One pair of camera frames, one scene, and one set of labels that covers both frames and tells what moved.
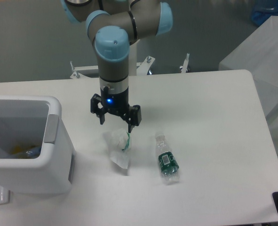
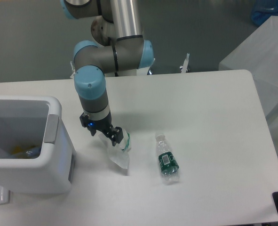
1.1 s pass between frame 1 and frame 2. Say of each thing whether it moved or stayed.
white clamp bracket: stayed
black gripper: moved
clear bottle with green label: stayed
